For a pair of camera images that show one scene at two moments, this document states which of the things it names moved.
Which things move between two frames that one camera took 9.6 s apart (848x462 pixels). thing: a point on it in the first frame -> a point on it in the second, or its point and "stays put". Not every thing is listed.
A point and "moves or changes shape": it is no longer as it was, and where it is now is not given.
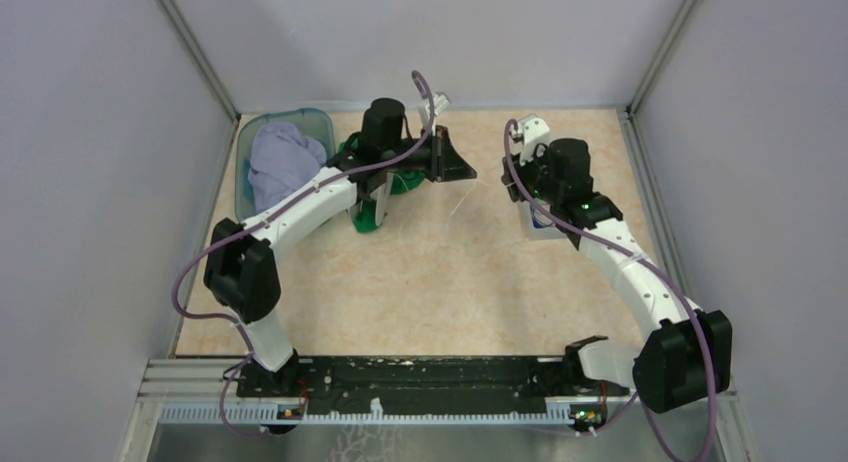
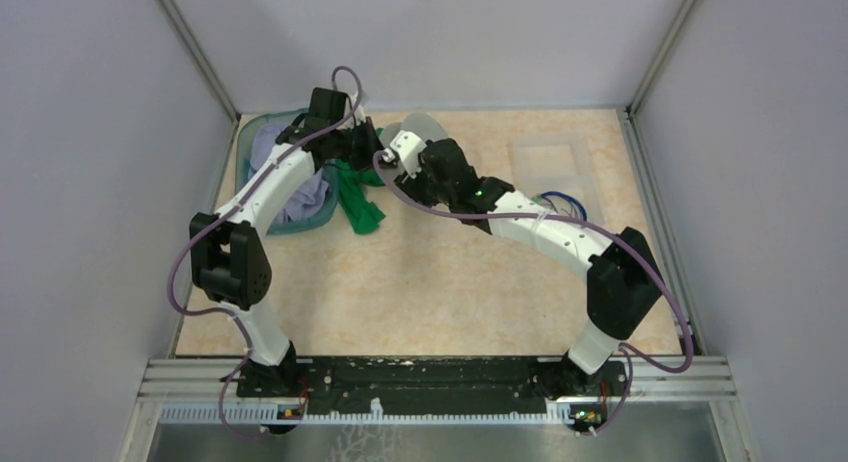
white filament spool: x=369 y=213 moves or changes shape
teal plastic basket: x=312 y=123 stays put
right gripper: x=521 y=171 -> x=413 y=187
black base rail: x=426 y=381 stays put
